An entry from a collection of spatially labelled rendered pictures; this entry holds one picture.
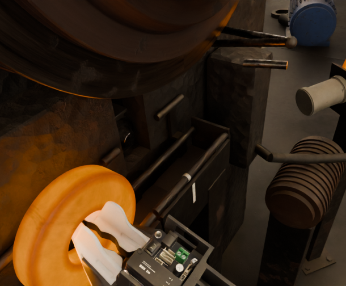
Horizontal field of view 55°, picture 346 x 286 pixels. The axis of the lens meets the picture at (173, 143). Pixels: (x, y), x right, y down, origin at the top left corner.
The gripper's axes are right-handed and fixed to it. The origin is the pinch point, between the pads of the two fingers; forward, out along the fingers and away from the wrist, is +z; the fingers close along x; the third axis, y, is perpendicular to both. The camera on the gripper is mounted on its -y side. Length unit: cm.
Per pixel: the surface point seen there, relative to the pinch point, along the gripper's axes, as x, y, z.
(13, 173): 2.0, 4.4, 7.2
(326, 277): -59, -66, -46
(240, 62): -36.4, 3.9, -0.3
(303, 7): -214, -54, 25
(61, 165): -3.4, 1.4, 6.3
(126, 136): -15.6, -3.3, 6.4
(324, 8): -218, -51, 14
